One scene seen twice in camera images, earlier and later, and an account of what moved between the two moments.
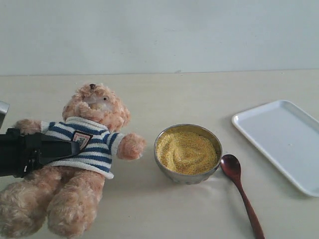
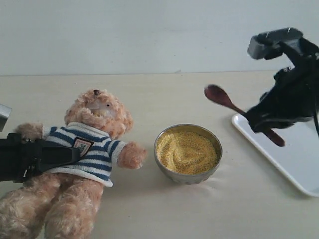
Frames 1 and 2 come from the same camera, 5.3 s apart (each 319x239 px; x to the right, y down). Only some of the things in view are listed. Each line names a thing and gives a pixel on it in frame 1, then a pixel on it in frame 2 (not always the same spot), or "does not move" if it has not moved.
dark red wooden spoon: (231, 166) → (218, 95)
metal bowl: (188, 153) does not move
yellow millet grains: (185, 152) does not move
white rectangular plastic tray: (288, 135) does not move
